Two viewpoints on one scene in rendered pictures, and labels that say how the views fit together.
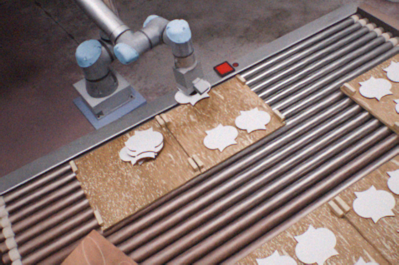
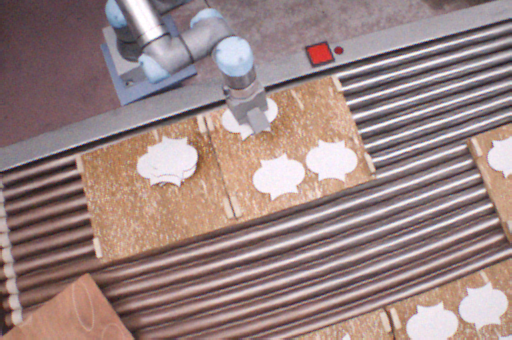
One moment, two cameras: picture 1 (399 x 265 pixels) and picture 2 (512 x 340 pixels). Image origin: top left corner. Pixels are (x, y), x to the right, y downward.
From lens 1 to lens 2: 0.55 m
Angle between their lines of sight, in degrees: 20
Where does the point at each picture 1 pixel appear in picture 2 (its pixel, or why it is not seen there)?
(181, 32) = (235, 64)
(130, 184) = (143, 211)
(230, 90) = (317, 98)
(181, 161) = (216, 197)
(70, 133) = not seen: hidden behind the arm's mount
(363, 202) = (420, 322)
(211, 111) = (278, 127)
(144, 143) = (171, 160)
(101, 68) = not seen: hidden behind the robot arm
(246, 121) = (322, 161)
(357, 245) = not seen: outside the picture
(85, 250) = (74, 296)
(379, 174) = (457, 288)
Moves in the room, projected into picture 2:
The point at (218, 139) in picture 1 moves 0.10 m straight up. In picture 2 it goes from (274, 180) to (272, 167)
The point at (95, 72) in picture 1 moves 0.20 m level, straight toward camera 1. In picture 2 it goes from (127, 34) to (131, 92)
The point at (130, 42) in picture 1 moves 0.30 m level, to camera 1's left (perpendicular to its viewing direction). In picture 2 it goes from (161, 58) to (43, 53)
